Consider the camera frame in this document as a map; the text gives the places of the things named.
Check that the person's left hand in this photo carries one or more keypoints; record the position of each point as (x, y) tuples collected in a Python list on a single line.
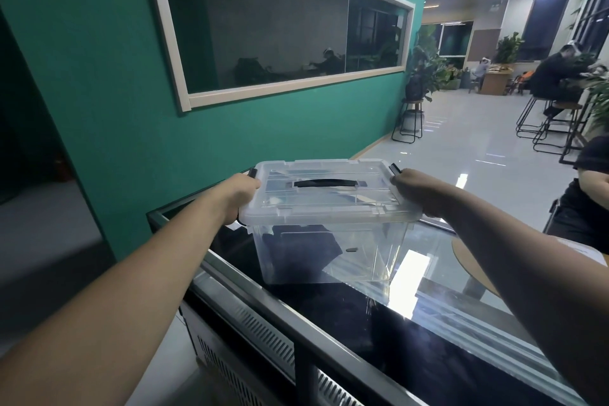
[(235, 196)]

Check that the person's right hand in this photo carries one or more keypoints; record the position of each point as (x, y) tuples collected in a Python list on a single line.
[(426, 194)]

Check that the clear plastic box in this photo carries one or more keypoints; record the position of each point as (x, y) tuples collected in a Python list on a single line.
[(361, 248)]

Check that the clear plastic lid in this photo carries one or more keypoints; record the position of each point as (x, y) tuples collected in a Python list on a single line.
[(333, 210)]

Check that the person's right forearm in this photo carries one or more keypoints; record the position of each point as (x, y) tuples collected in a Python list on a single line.
[(533, 277)]

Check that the person's left forearm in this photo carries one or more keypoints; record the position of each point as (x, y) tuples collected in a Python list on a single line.
[(109, 315)]

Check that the white flat box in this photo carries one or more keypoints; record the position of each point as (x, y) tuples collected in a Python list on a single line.
[(587, 248)]

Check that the white round pot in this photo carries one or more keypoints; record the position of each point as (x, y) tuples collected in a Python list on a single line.
[(412, 121)]

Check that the round wooden table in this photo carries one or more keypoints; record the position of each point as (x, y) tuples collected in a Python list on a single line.
[(471, 260)]

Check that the black metal plant stand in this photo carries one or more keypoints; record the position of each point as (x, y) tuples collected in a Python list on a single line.
[(413, 101)]

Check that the small potted plant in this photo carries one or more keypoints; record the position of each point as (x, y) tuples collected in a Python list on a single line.
[(453, 82)]

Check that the black bar stool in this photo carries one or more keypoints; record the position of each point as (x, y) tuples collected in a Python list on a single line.
[(566, 106), (525, 118)]

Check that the tall potted plant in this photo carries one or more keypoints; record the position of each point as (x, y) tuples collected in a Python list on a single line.
[(426, 68)]

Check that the white framed window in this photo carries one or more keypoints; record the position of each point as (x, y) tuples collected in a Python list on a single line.
[(295, 84)]

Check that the black chair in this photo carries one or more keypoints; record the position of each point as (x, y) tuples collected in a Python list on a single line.
[(552, 217)]

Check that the wooden desk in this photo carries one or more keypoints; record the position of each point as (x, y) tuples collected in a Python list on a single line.
[(497, 82)]

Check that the glass display case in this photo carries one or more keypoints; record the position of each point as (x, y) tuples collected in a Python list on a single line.
[(404, 339)]

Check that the leafy potted plant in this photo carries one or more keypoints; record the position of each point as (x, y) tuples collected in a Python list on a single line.
[(509, 49)]

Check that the large leafy green plant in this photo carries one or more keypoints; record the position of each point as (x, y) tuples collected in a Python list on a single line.
[(600, 106)]

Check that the dark tall window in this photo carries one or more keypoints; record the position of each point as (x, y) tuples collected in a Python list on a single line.
[(542, 25)]

